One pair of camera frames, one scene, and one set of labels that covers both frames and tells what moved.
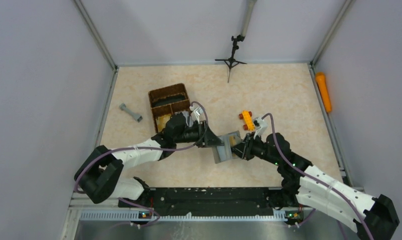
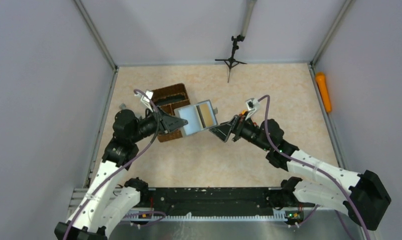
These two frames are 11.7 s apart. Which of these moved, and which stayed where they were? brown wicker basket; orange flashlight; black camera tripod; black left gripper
Moved: black left gripper
Stayed: brown wicker basket; black camera tripod; orange flashlight
